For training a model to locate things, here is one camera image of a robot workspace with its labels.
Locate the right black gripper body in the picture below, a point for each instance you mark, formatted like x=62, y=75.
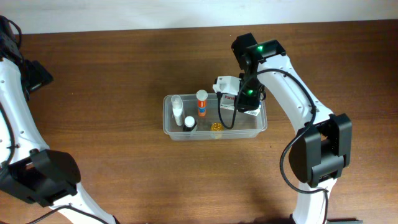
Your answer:
x=247, y=104

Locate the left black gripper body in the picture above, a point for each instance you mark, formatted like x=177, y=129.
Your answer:
x=38, y=78

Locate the white Panadol box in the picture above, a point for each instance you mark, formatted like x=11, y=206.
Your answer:
x=227, y=102

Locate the orange tube white cap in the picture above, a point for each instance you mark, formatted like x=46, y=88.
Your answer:
x=202, y=96

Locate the small gold lid jar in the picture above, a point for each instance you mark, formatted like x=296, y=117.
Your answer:
x=217, y=130

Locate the dark bottle white cap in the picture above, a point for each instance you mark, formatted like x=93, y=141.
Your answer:
x=190, y=124

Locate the white squeeze bottle clear cap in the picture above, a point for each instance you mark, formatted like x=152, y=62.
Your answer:
x=178, y=110

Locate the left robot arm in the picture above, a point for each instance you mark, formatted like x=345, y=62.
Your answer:
x=30, y=170

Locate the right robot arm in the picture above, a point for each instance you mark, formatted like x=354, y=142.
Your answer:
x=315, y=158

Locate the clear plastic container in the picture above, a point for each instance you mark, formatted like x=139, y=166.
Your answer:
x=246, y=125

